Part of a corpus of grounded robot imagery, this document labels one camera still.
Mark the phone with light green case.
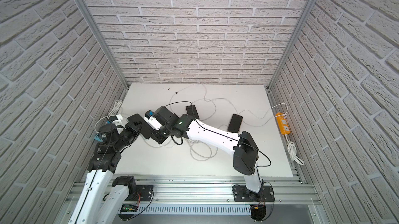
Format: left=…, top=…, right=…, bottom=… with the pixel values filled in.
left=126, top=114, right=154, bottom=139

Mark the long white charging cable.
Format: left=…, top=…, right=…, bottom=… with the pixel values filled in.
left=137, top=83, right=289, bottom=162

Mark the phone with black case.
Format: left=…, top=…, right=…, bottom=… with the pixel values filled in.
left=227, top=114, right=243, bottom=133

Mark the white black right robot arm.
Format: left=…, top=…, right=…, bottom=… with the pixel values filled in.
left=144, top=106, right=261, bottom=193

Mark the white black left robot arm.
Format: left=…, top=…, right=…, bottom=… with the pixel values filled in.
left=68, top=122, right=142, bottom=224

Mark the phone with pink case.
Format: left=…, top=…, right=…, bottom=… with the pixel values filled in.
left=186, top=105, right=200, bottom=120

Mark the small green circuit board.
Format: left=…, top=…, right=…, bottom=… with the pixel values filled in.
left=121, top=204, right=139, bottom=214

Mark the orange power strip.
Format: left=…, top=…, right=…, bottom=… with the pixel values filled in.
left=275, top=112, right=291, bottom=136

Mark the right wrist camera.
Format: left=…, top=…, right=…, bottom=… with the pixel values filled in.
left=144, top=110, right=162, bottom=130

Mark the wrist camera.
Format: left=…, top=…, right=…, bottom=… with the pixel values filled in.
left=144, top=110, right=162, bottom=130
left=94, top=123, right=117, bottom=144

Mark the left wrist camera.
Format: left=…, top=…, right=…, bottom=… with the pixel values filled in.
left=94, top=123, right=117, bottom=144

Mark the bundled white power cord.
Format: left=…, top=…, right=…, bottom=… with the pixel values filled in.
left=105, top=100, right=124, bottom=117

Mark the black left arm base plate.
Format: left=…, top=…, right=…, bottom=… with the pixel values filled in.
left=125, top=184, right=154, bottom=202

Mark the white perforated cable duct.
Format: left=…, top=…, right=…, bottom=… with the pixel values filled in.
left=118, top=204, right=251, bottom=216

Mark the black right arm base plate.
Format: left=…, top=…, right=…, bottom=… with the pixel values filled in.
left=232, top=184, right=275, bottom=203

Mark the white cord of orange strip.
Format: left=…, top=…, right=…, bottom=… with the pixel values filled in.
left=285, top=134, right=305, bottom=166

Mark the aluminium front rail frame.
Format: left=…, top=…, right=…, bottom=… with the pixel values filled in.
left=56, top=171, right=328, bottom=224

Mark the aluminium corner post left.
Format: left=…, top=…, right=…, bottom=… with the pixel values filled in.
left=74, top=0, right=128, bottom=90

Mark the aluminium corner post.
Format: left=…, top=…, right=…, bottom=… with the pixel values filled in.
left=74, top=0, right=128, bottom=90
left=267, top=0, right=317, bottom=93

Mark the aluminium corner post right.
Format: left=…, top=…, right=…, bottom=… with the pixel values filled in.
left=267, top=0, right=317, bottom=93

